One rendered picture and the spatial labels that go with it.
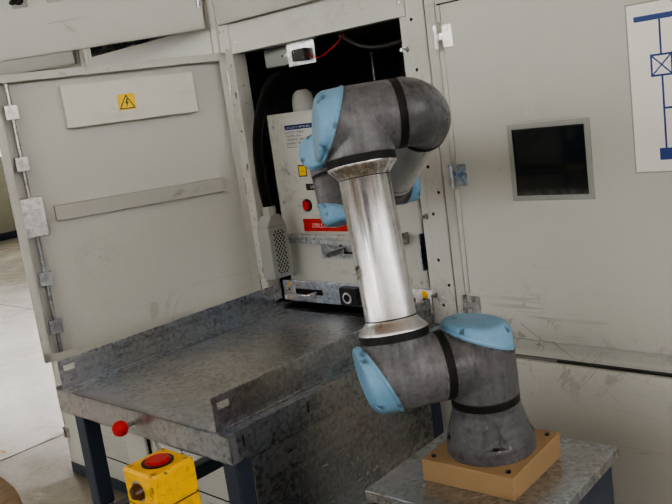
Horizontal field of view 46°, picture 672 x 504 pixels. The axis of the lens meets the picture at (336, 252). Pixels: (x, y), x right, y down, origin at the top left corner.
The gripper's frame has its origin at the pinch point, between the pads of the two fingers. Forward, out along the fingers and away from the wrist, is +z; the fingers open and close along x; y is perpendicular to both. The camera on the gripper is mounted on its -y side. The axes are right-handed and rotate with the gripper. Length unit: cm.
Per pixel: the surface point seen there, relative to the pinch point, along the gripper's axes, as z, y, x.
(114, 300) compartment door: -14, -72, -31
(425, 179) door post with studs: -6.3, 15.9, -3.7
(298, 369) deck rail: -40, 1, -45
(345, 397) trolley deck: -30, 7, -51
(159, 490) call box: -84, 3, -59
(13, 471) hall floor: 72, -212, -106
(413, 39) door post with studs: -14.8, 17.0, 26.6
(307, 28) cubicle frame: -8.7, -13.7, 36.2
